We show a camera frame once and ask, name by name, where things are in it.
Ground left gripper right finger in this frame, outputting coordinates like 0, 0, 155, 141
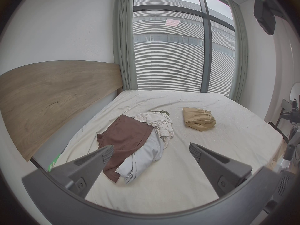
189, 143, 253, 199

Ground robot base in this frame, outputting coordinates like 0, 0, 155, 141
262, 157, 300, 220

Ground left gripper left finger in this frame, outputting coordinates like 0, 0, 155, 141
50, 144, 115, 200

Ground green garment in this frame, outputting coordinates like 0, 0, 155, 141
148, 110, 170, 117

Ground cream garment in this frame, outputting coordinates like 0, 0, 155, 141
132, 112, 174, 149

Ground bed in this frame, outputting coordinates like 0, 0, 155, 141
0, 60, 290, 207

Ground brown garment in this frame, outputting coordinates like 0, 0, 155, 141
97, 115, 154, 183

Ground grey-green curtain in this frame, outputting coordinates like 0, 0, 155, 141
112, 0, 139, 91
227, 0, 249, 103

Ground pale grey garment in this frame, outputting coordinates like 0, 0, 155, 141
116, 130, 165, 185

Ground green printed packet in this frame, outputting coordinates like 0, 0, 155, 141
47, 154, 62, 172

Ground tan shorts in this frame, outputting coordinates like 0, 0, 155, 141
183, 107, 216, 132

